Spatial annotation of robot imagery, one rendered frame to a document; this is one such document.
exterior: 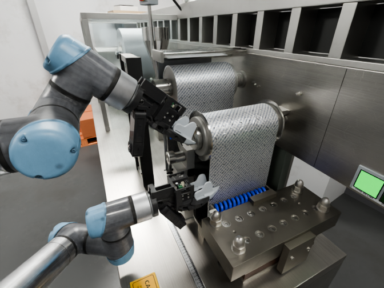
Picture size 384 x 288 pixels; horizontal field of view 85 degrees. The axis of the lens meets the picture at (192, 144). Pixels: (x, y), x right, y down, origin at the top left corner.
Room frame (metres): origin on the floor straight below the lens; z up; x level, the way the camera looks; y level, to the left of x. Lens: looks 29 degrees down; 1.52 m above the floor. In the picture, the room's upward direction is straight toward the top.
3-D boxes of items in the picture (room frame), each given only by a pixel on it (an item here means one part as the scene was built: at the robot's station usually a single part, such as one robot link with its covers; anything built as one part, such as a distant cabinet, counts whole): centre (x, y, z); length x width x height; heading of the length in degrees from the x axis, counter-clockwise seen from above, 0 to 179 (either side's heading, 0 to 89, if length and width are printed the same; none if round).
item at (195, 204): (0.45, -0.01, 1.09); 0.09 x 0.05 x 0.02; 114
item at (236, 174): (0.54, -0.16, 1.11); 0.23 x 0.01 x 0.18; 115
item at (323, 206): (0.48, -0.41, 1.05); 0.04 x 0.04 x 0.04
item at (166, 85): (0.76, 0.11, 1.34); 0.06 x 0.06 x 0.06; 25
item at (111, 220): (0.37, 0.20, 1.11); 0.11 x 0.08 x 0.09; 115
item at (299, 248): (0.37, -0.30, 0.97); 0.10 x 0.03 x 0.11; 115
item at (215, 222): (0.42, -0.07, 1.05); 0.04 x 0.04 x 0.04
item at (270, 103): (0.65, -0.25, 1.25); 0.15 x 0.01 x 0.15; 25
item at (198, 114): (0.54, -0.02, 1.25); 0.15 x 0.01 x 0.15; 25
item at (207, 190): (0.47, -0.05, 1.12); 0.09 x 0.03 x 0.06; 114
